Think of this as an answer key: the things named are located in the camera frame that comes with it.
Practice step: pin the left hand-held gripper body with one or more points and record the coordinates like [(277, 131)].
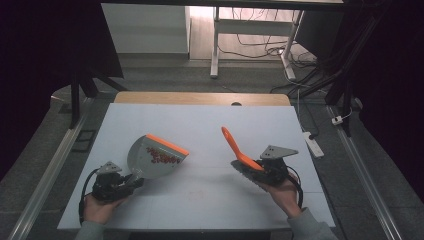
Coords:
[(106, 185)]

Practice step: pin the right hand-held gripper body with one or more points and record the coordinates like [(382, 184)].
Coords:
[(278, 168)]

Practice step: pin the grey dustpan with orange edge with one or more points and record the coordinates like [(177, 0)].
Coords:
[(156, 160)]

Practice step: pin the orange brush with grey bristles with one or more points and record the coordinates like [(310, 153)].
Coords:
[(238, 150)]

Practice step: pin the pile of red beans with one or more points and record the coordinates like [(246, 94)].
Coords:
[(162, 156)]

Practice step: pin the person's right hand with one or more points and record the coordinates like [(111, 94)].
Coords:
[(283, 196)]

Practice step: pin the person's left hand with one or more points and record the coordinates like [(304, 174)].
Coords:
[(98, 210)]

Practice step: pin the white power strip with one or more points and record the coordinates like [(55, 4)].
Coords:
[(313, 144)]

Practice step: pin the small white adapter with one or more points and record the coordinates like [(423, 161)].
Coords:
[(337, 120)]

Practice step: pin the black tripod stand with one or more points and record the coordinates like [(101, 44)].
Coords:
[(75, 100)]

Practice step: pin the wooden table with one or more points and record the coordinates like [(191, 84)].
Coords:
[(200, 98)]

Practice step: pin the black metal stand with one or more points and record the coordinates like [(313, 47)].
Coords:
[(345, 100)]

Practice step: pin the dark curtain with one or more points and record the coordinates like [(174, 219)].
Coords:
[(36, 66), (393, 93)]

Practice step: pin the white cabinet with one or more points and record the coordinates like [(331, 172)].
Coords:
[(146, 30)]

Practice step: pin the black floor frame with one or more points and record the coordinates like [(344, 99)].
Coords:
[(84, 141)]

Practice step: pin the aluminium rail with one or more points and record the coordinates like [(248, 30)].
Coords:
[(363, 173), (50, 166)]

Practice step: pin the white desk frame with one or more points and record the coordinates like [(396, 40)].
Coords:
[(253, 27)]

